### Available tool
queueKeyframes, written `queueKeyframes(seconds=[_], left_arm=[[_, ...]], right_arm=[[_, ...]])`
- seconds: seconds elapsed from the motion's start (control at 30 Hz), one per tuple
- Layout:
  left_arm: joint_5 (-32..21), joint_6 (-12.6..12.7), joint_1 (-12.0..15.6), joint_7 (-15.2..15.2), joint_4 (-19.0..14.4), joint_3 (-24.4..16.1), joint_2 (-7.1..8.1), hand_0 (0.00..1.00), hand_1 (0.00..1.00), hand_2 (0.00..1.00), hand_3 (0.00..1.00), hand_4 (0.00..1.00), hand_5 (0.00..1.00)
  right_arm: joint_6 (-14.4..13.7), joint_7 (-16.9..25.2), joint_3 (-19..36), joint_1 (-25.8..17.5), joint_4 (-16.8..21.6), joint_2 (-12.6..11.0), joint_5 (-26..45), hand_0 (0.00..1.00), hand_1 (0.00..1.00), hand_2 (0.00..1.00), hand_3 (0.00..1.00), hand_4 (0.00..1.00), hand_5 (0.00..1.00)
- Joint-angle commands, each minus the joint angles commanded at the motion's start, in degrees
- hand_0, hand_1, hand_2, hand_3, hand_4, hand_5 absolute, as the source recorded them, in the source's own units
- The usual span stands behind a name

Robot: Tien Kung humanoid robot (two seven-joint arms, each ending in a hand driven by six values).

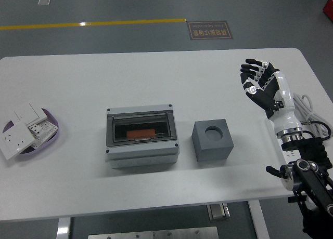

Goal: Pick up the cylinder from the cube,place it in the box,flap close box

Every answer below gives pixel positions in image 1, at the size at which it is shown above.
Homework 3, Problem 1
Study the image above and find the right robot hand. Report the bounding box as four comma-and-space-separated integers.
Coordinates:
239, 58, 304, 136

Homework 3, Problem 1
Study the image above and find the orange cylinder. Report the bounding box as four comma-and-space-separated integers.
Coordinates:
126, 129, 156, 139

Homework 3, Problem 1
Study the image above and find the grey electrical box with lid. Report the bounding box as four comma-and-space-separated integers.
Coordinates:
105, 103, 181, 169

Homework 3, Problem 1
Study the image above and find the grey cube with round hole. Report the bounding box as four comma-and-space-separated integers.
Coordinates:
191, 118, 233, 163

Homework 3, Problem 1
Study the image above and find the white table leg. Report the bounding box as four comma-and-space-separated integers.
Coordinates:
247, 200, 271, 239
56, 217, 71, 239

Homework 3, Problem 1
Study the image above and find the brown floor sign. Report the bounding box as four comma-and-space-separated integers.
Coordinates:
187, 20, 234, 41

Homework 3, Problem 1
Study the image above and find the red cabinet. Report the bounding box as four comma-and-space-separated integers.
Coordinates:
322, 0, 333, 18

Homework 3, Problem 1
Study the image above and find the white perforated plastic plate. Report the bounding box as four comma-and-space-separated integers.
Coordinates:
32, 119, 58, 149

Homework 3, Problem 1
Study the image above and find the purple tray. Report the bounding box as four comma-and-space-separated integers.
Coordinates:
2, 108, 60, 161

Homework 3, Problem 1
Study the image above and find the small white socket module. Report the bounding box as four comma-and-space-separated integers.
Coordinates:
28, 123, 44, 139

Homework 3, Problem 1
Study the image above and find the white power cord with plug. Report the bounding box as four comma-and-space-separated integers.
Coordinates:
292, 93, 333, 136

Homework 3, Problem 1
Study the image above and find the grey under-table bracket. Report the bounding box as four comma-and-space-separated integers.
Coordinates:
207, 203, 231, 221

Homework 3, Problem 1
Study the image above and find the metal base plate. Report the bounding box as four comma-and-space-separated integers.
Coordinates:
87, 226, 219, 239

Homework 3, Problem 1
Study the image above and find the white wall switch panel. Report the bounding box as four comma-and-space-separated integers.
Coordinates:
7, 102, 49, 128

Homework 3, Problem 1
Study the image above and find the white wall socket panel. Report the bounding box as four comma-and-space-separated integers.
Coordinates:
0, 121, 36, 161

